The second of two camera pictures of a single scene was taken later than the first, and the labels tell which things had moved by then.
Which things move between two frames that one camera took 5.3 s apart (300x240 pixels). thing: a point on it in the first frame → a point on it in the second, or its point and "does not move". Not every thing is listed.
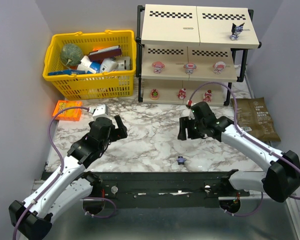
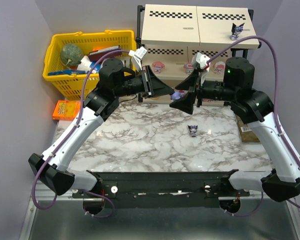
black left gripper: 117,131 → 148,80
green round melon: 71,54 does not move
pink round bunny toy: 190,67 does not move
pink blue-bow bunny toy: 158,66 does not move
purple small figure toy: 181,160 → 179,95
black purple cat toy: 236,31 does not move
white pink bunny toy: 219,66 does not move
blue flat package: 67,72 does not move
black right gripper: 190,128 → 196,87
